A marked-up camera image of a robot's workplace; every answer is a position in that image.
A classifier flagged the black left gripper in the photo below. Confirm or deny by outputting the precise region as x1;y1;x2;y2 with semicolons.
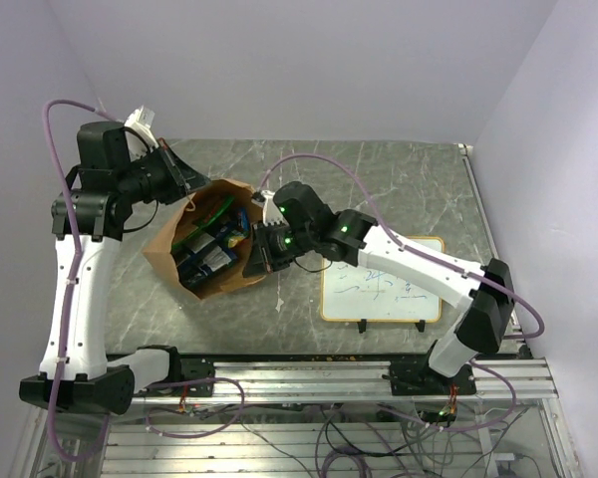
118;137;212;205

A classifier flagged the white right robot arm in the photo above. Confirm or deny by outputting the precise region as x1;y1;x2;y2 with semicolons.
243;181;515;394

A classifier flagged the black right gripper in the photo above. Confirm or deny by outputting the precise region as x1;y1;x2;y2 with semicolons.
243;217;316;278

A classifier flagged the dark blue snack packet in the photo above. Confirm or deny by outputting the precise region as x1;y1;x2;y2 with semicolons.
173;233;237;290
215;207;250;249

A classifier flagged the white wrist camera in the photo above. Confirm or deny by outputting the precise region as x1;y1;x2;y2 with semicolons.
251;190;287;226
125;106;158;155

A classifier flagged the green Chiuba chips bag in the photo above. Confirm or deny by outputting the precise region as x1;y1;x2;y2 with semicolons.
171;195;234;251

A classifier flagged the white dry-erase board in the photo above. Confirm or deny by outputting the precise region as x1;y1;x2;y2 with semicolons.
320;261;443;325

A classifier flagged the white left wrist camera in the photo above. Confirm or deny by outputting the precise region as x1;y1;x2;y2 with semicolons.
125;106;158;155

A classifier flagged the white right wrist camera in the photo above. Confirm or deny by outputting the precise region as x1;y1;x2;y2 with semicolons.
251;190;287;226

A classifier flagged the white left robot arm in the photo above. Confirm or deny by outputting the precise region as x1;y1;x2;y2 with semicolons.
19;119;209;415

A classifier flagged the brown paper bag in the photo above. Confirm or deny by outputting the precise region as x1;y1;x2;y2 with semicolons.
143;179;264;301

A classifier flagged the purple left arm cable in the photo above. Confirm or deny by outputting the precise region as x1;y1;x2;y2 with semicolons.
40;99;121;462

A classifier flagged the aluminium mounting rail frame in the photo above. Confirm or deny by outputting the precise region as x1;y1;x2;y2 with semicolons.
11;349;582;477

